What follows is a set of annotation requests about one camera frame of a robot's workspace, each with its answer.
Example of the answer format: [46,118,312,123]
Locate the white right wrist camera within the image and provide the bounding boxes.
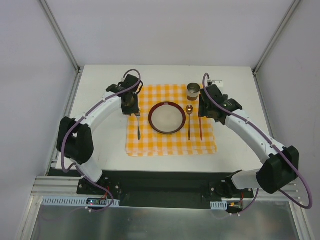
[211,80,224,88]

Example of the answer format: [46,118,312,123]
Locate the right white cable duct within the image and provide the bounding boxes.
[210,200,228,211]

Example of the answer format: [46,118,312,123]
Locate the metal cup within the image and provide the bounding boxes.
[187,83,201,101]

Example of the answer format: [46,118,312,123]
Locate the aluminium right side rail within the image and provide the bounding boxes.
[252,72,275,141]

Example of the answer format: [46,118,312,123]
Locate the orange chopsticks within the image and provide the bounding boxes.
[198,116,203,141]

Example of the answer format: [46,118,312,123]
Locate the copper spoon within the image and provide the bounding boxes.
[185,104,193,141]

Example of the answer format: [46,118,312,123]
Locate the aluminium frame post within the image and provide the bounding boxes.
[37,0,81,73]
[252,0,303,76]

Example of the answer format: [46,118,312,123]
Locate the yellow white checkered cloth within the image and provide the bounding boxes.
[125,84,218,157]

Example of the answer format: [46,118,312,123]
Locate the left white cable duct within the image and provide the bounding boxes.
[42,196,120,208]

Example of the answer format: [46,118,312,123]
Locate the red rimmed cream plate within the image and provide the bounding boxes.
[148,101,186,135]

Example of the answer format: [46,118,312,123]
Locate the aluminium frame post left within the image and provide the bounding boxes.
[37,0,81,73]

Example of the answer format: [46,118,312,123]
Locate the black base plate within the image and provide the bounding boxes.
[47,168,258,210]

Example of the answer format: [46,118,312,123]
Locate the aluminium frame post right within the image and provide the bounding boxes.
[252,0,303,76]

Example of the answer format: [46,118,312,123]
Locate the white cable duct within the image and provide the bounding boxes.
[210,200,228,211]
[42,196,120,208]

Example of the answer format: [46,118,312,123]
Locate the silver fork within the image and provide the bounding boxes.
[135,113,141,140]

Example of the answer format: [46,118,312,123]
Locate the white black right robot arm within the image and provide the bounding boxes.
[198,84,299,198]

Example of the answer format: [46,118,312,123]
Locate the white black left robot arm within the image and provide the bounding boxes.
[56,69,144,195]

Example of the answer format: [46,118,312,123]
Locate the aluminium front rail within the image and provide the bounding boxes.
[30,176,304,202]

